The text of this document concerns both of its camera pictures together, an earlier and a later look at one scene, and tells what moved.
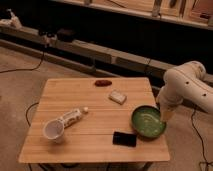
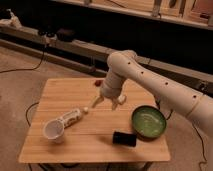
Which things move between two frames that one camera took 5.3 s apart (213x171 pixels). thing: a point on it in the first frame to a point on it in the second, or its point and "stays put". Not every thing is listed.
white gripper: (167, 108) to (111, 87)
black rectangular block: (124, 139) stays put
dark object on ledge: (65, 35) stays put
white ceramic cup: (53, 130) stays put
